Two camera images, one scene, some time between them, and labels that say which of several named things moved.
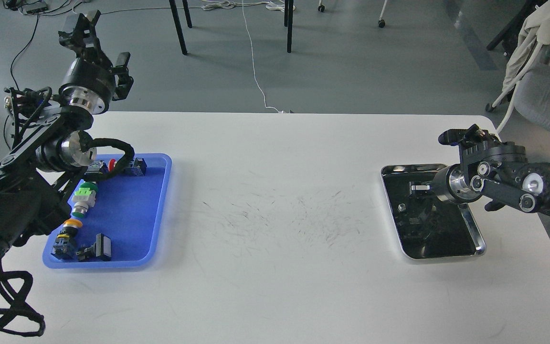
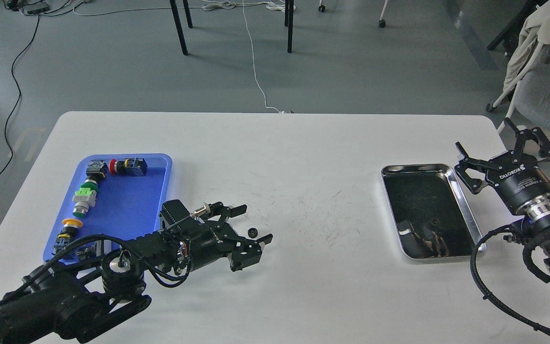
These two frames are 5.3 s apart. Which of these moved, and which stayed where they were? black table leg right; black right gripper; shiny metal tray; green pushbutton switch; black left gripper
Moved: black right gripper; black left gripper
Stayed: black table leg right; green pushbutton switch; shiny metal tray
